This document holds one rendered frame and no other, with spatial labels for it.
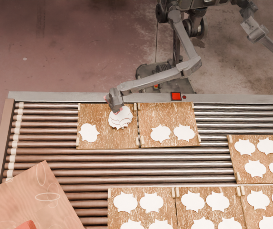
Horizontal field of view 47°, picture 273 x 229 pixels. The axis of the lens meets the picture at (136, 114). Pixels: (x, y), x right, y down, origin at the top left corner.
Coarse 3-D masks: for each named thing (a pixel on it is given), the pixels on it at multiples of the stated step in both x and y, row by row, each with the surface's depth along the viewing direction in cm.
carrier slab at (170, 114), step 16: (144, 112) 224; (160, 112) 225; (176, 112) 226; (192, 112) 227; (144, 128) 217; (192, 128) 221; (144, 144) 211; (160, 144) 212; (176, 144) 213; (192, 144) 214
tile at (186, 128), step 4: (180, 124) 220; (176, 128) 218; (180, 128) 219; (184, 128) 219; (188, 128) 219; (176, 132) 217; (180, 132) 217; (184, 132) 217; (188, 132) 218; (192, 132) 218; (176, 136) 216; (180, 136) 215; (184, 136) 216; (188, 136) 216; (192, 136) 216; (188, 140) 214
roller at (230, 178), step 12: (60, 180) 195; (72, 180) 196; (84, 180) 197; (96, 180) 197; (108, 180) 198; (120, 180) 199; (132, 180) 200; (144, 180) 200; (156, 180) 201; (168, 180) 202; (180, 180) 203; (192, 180) 204; (204, 180) 204; (216, 180) 205; (228, 180) 206
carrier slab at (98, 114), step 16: (80, 112) 219; (96, 112) 220; (80, 128) 213; (96, 128) 214; (112, 128) 215; (128, 128) 216; (80, 144) 207; (96, 144) 208; (112, 144) 209; (128, 144) 210
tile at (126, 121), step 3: (129, 114) 215; (129, 117) 214; (111, 120) 212; (114, 120) 212; (117, 120) 212; (123, 120) 212; (126, 120) 212; (129, 120) 213; (114, 123) 211; (117, 123) 211; (120, 123) 211; (123, 123) 211
